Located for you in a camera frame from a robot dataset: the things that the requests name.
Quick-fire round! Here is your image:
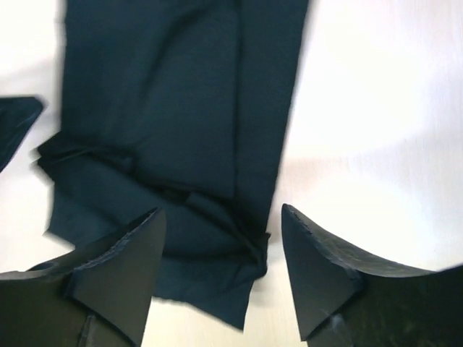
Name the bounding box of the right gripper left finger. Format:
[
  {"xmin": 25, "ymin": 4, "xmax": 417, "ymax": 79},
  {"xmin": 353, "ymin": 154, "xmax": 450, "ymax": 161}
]
[{"xmin": 1, "ymin": 209, "xmax": 166, "ymax": 346}]

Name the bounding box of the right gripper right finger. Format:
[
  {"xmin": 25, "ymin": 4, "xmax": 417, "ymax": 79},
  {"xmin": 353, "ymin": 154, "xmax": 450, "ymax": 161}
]
[{"xmin": 281, "ymin": 205, "xmax": 462, "ymax": 347}]

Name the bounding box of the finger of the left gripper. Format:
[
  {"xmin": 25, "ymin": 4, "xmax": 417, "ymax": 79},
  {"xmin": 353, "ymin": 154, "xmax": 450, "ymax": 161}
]
[{"xmin": 1, "ymin": 96, "xmax": 44, "ymax": 171}]

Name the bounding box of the black long sleeve shirt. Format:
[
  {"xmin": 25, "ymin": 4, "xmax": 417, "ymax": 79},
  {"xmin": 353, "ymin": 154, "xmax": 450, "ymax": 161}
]
[{"xmin": 38, "ymin": 0, "xmax": 308, "ymax": 329}]

